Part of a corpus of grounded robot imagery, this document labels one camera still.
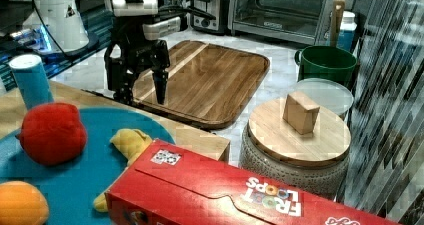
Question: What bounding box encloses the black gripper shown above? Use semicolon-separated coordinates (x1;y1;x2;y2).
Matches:
104;17;170;105

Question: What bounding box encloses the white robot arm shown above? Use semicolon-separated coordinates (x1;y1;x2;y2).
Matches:
104;0;170;105

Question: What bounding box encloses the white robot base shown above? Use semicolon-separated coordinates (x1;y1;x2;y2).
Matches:
23;0;98;56

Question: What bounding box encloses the yellow plush banana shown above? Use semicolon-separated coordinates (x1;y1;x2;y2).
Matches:
92;128;154;214

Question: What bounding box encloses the wooden cutting board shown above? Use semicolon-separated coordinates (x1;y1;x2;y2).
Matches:
132;40;270;129

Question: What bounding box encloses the red plush toy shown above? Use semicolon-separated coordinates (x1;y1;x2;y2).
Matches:
17;102;87;166

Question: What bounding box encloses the red Froot Loops cereal box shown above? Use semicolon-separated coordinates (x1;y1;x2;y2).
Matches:
106;140;398;225

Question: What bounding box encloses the silver toaster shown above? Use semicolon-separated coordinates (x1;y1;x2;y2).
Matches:
190;0;229;35

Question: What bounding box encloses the blue cylindrical can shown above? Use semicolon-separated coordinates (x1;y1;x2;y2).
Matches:
9;54;53;110

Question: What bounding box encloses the blue round plate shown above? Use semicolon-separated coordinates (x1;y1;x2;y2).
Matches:
0;107;173;225

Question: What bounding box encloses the ceramic jar with wooden lid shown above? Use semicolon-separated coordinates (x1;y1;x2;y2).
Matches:
239;92;351;200

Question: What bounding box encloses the orange plush toy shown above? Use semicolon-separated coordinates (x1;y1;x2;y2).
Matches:
0;181;49;225

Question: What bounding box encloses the silver toaster oven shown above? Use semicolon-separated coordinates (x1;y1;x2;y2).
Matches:
228;0;355;45

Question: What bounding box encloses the green mug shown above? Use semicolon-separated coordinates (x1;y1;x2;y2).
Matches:
294;46;357;86

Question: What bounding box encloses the blue white-capped bottle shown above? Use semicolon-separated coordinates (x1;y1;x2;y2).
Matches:
337;11;357;51

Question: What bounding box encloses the wooden utensil handle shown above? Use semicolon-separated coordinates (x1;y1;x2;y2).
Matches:
329;0;345;47

